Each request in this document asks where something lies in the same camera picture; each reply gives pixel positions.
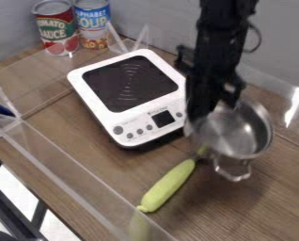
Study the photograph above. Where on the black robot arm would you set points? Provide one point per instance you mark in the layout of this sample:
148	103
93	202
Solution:
221	30

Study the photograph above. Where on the blue alphabet soup can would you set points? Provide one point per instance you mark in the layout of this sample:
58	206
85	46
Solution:
92	14

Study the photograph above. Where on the green handled ice cream scoop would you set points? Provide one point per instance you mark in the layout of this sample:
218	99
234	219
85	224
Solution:
169	183

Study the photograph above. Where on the red tomato sauce can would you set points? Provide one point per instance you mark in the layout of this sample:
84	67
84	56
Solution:
54	21

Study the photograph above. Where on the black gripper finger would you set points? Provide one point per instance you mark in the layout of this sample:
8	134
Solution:
229	92
201	97

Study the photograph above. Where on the silver metal pot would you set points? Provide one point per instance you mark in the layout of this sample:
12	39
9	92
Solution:
229	137

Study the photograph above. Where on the clear acrylic barrier panel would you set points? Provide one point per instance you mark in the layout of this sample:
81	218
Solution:
100	175

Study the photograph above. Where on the white and black stove top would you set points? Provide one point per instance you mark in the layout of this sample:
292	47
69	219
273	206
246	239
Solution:
133	92

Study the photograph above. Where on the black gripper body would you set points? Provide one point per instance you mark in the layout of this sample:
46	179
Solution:
216	55

